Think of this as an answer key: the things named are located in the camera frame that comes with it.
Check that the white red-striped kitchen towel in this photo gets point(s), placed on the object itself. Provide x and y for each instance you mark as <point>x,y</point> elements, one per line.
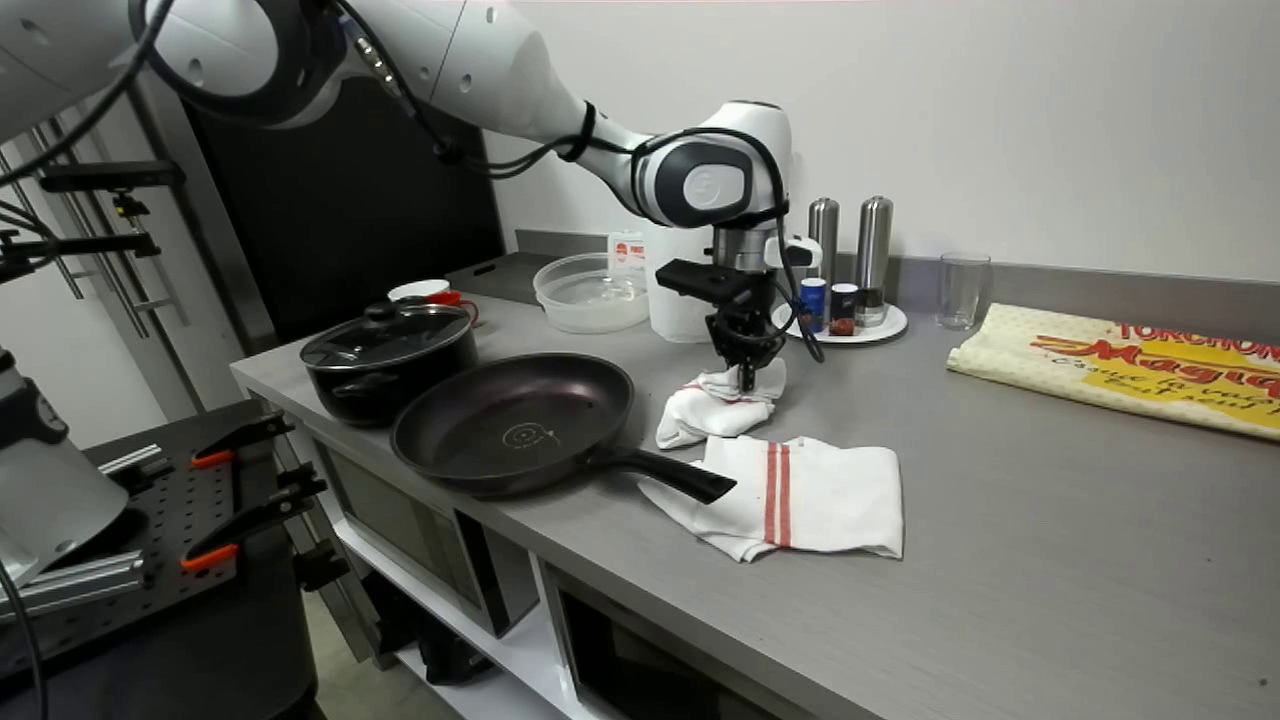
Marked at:
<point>714,406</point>

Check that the white round plate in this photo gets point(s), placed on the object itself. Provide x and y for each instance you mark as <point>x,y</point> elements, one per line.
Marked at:
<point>875,324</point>

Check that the black orange clamp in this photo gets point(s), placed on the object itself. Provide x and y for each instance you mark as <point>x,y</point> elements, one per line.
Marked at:
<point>224,538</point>
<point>224,448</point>

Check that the clear drinking glass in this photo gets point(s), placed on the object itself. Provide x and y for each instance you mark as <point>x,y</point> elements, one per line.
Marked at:
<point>962,288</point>

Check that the black perforated robot table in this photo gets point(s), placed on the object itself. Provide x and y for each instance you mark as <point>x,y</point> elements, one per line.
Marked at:
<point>184,646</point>

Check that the blue small can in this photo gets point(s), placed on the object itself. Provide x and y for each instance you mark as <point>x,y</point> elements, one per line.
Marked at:
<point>814,302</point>

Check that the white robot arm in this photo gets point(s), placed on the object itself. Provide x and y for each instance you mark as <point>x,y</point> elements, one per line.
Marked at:
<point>476,61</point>

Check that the yellow printed paper bag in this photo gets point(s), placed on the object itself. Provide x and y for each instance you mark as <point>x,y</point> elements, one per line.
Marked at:
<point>1192,379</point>

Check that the steel salt grinder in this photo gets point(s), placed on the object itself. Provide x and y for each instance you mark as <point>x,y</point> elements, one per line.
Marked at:
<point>824,235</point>

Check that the black frying pan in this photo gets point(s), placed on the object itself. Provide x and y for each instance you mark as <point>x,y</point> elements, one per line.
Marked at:
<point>528,420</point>

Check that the steel pepper grinder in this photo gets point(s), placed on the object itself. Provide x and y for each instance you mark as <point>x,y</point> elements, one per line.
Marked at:
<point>875,252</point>

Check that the clear plastic bowl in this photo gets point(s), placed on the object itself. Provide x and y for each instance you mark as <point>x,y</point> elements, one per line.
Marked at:
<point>584,293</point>

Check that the black lidded cooking pot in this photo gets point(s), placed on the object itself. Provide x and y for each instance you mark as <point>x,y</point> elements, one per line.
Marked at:
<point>373,367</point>

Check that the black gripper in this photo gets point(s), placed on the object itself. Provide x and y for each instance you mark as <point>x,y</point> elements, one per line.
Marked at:
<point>743,319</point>

